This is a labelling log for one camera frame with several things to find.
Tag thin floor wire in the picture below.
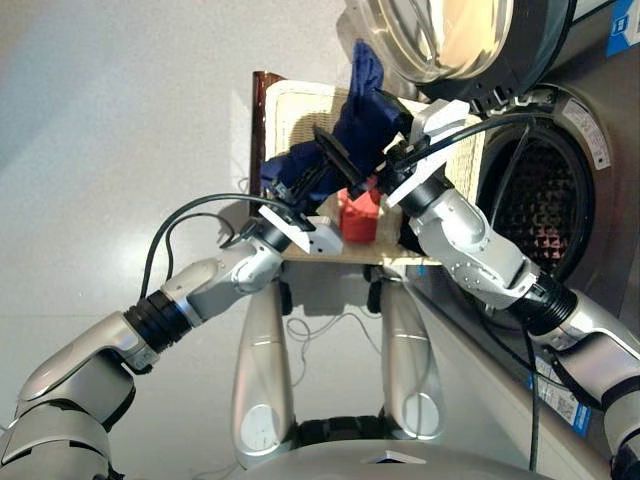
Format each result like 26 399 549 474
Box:
284 308 387 387

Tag silver robot torso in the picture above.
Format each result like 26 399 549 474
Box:
239 439 551 480

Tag red cloth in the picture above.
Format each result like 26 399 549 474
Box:
338 174 384 244

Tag blue energy label sticker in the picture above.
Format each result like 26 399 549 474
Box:
527 357 594 441

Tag round glass washing machine door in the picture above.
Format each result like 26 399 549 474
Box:
337 0 579 109

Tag pale woven laundry basket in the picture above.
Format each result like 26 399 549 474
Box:
262 82 487 266

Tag dark blue cloth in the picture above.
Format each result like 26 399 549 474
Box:
258 39 401 202

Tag dark brown basket stand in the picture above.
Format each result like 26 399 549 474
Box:
251 71 286 201

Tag small blue label sticker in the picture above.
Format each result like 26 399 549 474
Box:
605 0 640 59

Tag white drum warning sticker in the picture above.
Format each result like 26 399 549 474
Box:
563 97 612 172

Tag silver robot leg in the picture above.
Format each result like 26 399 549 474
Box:
378 277 447 442
230 279 297 469

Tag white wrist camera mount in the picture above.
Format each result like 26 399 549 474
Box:
257 203 345 255
382 99 472 209

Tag black robot waist joint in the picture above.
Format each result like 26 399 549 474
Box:
294 416 397 447

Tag grey washing machine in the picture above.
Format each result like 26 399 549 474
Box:
399 0 640 480

